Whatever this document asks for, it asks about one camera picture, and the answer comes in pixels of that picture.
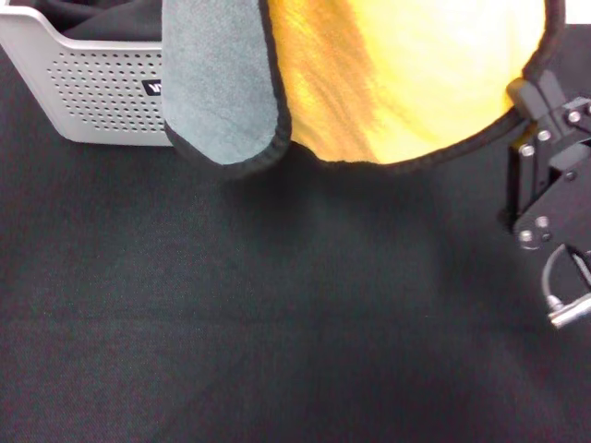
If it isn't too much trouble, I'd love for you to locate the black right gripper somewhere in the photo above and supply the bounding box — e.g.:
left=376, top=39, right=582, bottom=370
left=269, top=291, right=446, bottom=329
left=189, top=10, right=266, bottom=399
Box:
left=497, top=67, right=591, bottom=269

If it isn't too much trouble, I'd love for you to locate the yellow grey towel black edge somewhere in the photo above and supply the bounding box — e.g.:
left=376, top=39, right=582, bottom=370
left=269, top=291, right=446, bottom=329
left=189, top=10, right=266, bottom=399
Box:
left=161, top=0, right=568, bottom=180

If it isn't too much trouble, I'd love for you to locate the black tablecloth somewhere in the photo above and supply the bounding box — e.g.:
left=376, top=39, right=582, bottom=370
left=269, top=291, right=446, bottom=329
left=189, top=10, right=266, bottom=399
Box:
left=0, top=20, right=591, bottom=443

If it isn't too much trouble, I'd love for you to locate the grey perforated storage box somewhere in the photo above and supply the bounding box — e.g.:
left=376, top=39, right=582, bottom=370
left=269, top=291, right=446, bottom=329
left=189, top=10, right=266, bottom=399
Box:
left=0, top=7, right=175, bottom=148

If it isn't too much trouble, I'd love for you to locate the black cloth box liner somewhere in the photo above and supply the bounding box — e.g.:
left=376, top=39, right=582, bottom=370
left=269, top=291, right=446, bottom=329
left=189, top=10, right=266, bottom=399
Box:
left=39, top=0, right=163, bottom=42

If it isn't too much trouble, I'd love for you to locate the right gripper cable silver plug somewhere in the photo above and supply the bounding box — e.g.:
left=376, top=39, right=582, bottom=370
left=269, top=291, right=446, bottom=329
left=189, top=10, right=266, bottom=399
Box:
left=540, top=243, right=591, bottom=329

